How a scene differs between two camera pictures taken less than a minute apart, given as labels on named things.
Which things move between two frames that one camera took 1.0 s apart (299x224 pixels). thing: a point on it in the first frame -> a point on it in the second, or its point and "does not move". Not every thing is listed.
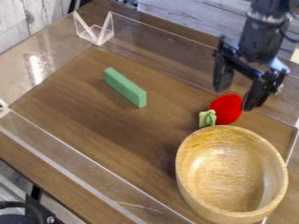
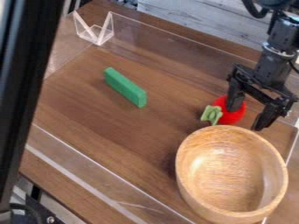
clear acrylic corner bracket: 94,34 does not move
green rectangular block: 125,87 does not move
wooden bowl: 231,175 does not move
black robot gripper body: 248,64 -> 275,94
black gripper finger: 263,87 -> 265,115
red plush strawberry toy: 224,109 does not move
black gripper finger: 223,73 -> 235,96
